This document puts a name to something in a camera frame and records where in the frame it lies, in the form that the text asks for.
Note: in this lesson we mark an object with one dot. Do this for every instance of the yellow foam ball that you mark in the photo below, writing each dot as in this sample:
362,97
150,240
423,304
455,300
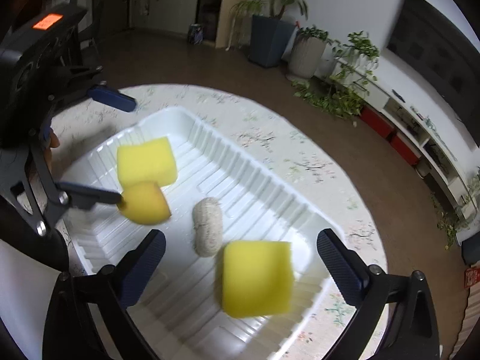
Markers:
144,203

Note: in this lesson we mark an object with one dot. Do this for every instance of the beige knitted scrubber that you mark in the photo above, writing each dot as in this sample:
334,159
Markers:
208,226

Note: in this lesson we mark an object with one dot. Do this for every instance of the wall mounted black television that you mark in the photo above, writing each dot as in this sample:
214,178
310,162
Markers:
433,46

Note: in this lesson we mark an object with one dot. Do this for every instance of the white wall cabinet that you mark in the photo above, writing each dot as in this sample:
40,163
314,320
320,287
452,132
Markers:
171,17

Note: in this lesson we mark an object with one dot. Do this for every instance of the beige curtain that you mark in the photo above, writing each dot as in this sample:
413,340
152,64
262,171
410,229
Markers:
470,319

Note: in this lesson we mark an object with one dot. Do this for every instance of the small yellow sponge block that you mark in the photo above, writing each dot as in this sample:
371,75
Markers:
152,161

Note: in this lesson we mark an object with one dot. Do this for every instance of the trailing green vine plant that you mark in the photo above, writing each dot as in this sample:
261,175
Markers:
344,92

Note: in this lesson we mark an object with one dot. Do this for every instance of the red decorative box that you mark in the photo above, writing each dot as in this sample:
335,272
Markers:
472,277

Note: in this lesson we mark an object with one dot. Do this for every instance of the small vine plant right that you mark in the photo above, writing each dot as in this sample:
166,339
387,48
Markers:
450,220

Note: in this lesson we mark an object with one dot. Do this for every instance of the large yellow sponge block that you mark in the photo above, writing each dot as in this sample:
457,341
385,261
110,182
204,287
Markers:
257,278

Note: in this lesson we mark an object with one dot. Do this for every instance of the dark blue floor box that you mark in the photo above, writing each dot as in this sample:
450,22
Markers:
195,34

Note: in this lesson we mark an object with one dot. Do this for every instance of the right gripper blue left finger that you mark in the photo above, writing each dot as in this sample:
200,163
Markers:
137,267

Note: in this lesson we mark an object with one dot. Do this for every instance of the white tv console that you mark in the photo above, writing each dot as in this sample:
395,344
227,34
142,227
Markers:
422,133

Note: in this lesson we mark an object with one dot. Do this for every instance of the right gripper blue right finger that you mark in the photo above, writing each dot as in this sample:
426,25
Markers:
347,269

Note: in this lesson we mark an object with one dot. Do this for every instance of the plant in white ribbed pot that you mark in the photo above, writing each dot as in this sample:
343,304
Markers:
308,48

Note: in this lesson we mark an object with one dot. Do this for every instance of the floral white tablecloth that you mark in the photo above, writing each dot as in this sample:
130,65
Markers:
60,295

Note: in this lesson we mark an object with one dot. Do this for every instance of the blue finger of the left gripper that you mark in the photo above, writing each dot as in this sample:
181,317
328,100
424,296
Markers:
112,98
85,197

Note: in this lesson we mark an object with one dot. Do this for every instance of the tall plant in blue pot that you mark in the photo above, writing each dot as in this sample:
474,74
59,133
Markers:
270,33

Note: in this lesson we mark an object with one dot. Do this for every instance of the red storage box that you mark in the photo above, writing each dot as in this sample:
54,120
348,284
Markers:
381,125
404,147

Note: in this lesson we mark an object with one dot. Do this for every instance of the person's left hand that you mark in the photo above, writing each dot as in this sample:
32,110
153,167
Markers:
53,143

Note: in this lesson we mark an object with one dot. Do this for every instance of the white plastic tray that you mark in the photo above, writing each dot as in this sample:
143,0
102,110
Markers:
221,195

